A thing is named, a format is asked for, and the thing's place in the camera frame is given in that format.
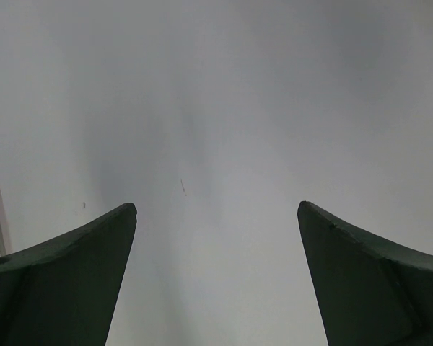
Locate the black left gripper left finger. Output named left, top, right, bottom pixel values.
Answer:
left=0, top=203, right=136, bottom=345

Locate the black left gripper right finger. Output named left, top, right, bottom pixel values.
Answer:
left=297, top=201, right=433, bottom=345

